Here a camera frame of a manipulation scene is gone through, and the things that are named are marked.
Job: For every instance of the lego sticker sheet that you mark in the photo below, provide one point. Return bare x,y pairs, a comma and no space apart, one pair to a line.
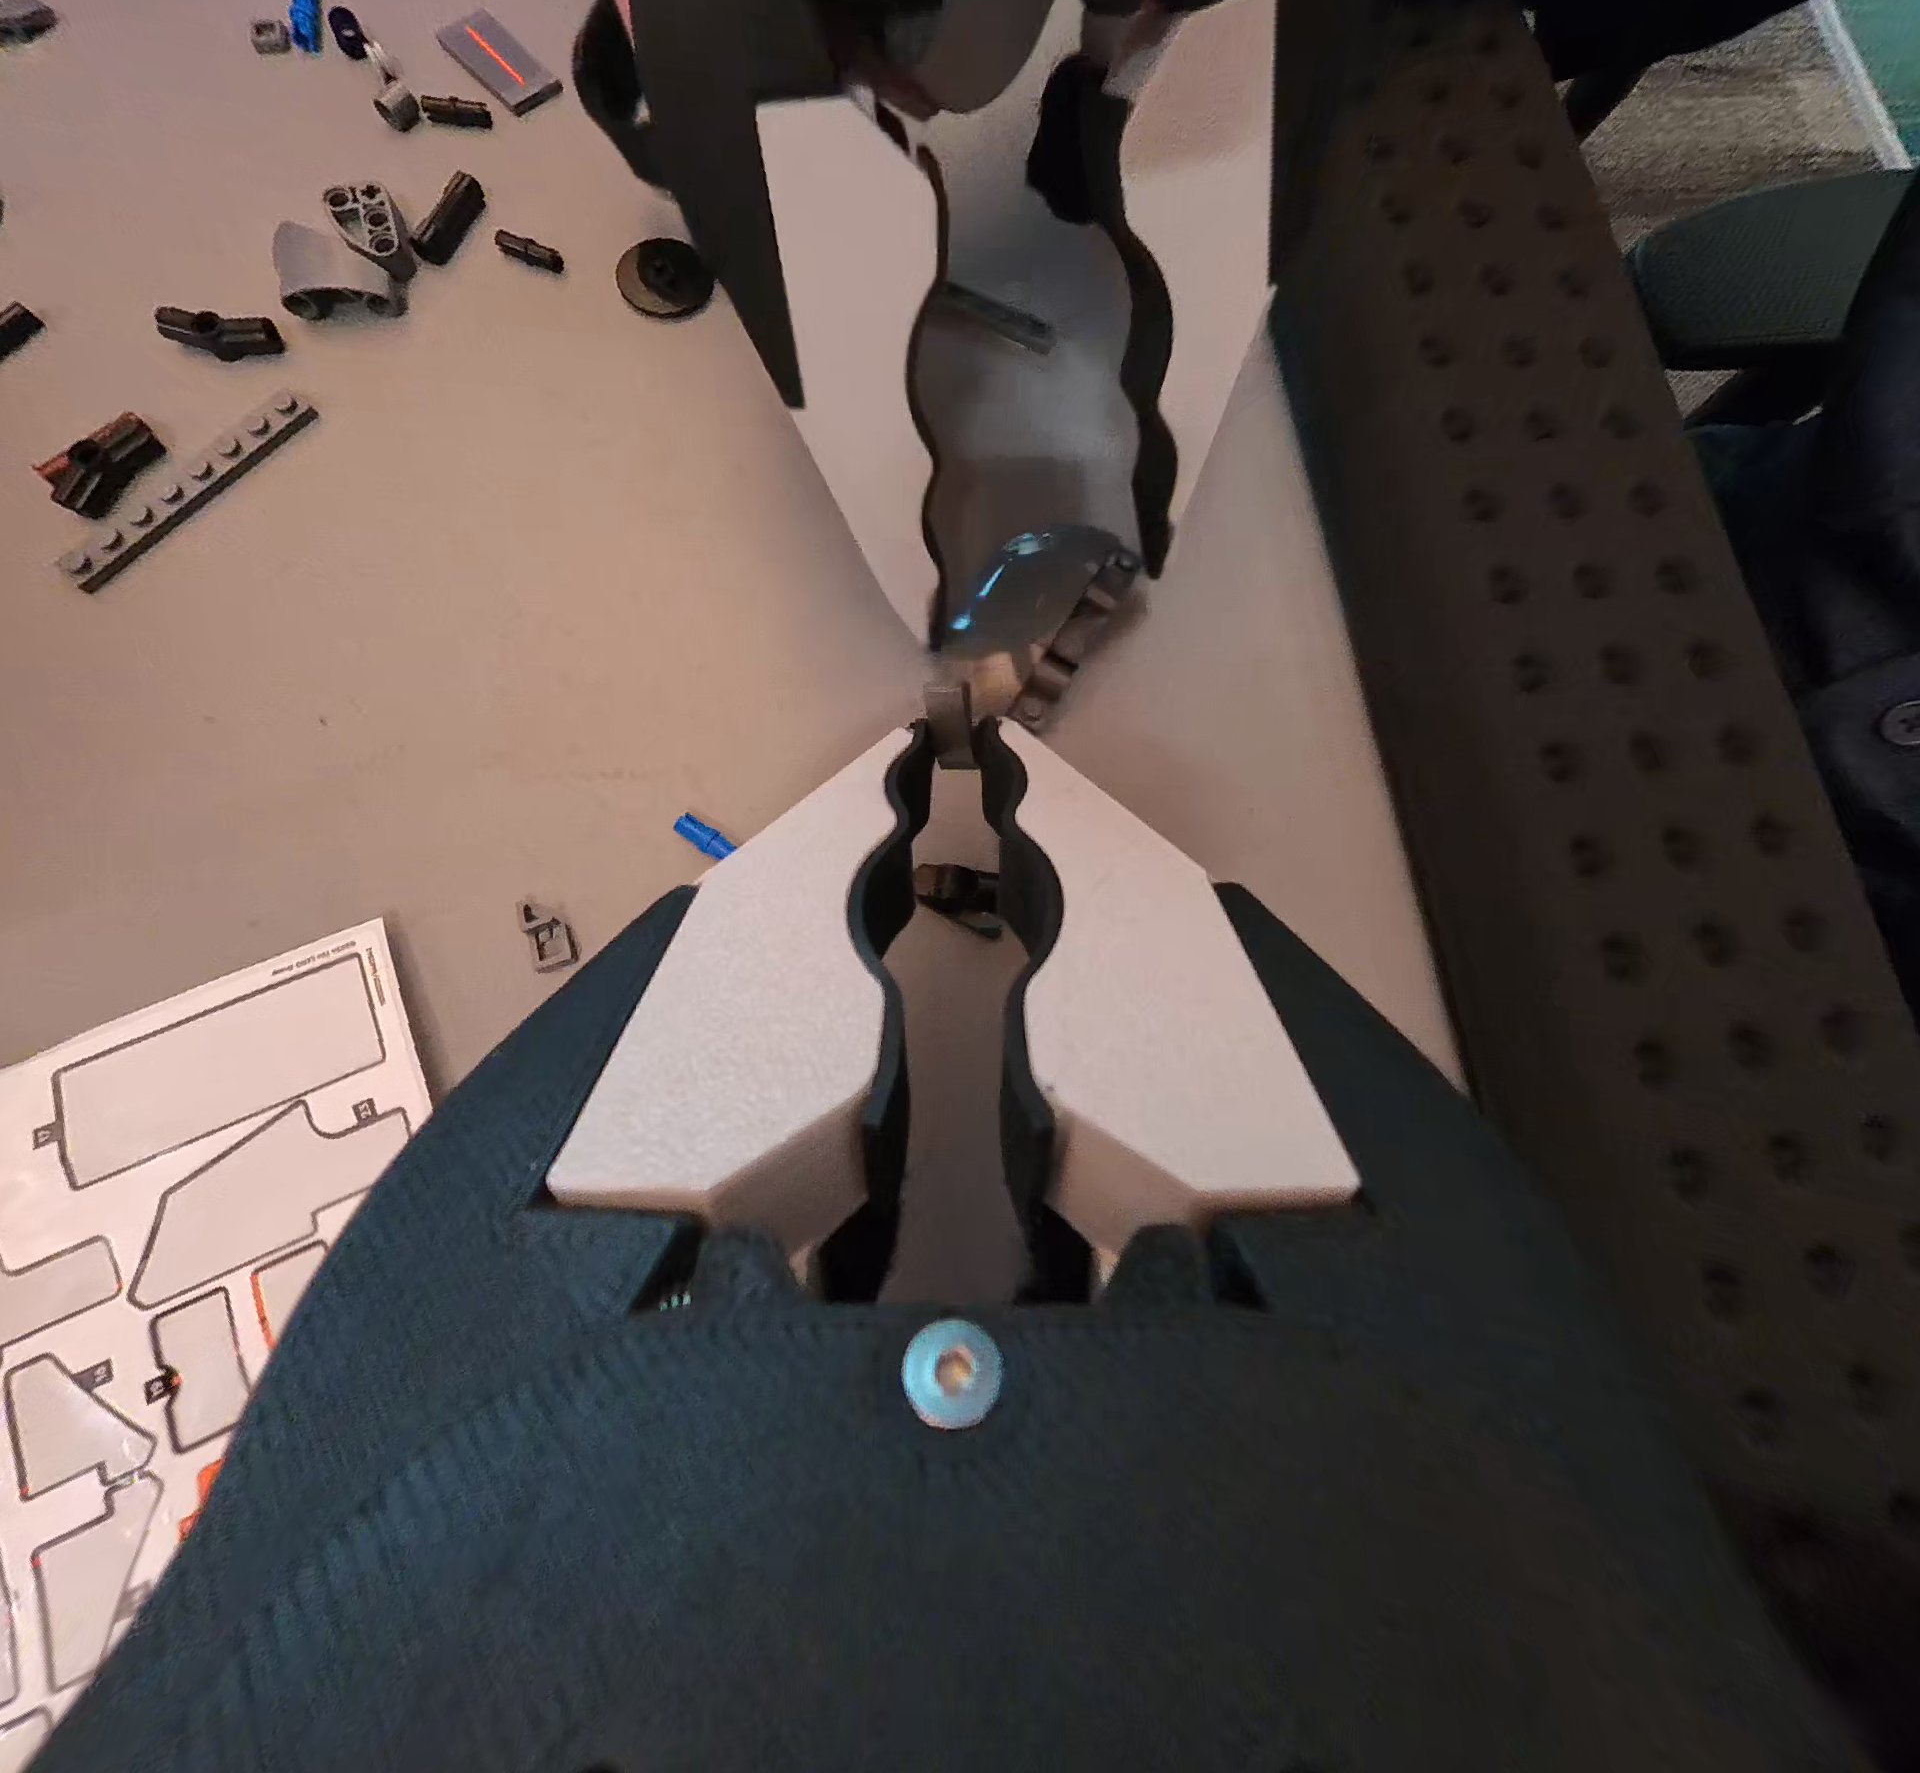
194,1083

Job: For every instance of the grey domed lego assembly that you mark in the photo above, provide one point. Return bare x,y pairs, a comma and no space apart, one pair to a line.
1035,588

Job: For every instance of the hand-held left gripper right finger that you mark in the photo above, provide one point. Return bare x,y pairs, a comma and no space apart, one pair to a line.
1186,1053

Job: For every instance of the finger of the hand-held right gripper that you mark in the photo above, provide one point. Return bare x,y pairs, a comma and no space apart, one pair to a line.
849,271
1215,153

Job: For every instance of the black connector with brown pin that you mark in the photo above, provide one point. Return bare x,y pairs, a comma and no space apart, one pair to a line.
99,459

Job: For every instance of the small grey lego bracket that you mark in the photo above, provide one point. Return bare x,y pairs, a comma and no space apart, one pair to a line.
537,956

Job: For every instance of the black angled technic connector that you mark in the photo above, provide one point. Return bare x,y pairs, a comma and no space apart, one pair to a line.
217,331

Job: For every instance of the dark blue technic pin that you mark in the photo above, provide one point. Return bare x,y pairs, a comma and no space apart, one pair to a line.
352,30

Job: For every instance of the black technic pin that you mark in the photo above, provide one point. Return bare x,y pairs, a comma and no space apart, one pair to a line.
14,328
960,890
453,110

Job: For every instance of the long grey lego plate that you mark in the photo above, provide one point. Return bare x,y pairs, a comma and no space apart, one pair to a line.
188,490

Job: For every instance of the black connector with grey pin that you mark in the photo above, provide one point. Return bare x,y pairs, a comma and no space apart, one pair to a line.
22,18

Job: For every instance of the black round lego dish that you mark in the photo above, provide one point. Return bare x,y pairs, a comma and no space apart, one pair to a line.
664,275

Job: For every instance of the grey beam assembly with gear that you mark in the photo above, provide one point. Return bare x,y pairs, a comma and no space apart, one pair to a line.
998,315

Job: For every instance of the grey curved lego panel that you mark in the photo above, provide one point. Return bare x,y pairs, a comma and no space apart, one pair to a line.
306,262

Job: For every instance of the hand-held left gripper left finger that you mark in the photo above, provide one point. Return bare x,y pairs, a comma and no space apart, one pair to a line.
719,1053

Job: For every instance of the dark green office chair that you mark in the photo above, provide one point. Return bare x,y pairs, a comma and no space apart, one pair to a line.
1769,271

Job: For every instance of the grey tile with orange stripe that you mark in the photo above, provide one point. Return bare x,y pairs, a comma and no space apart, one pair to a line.
499,59

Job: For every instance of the dark grey curved technic beam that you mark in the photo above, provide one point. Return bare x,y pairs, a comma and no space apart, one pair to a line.
369,224

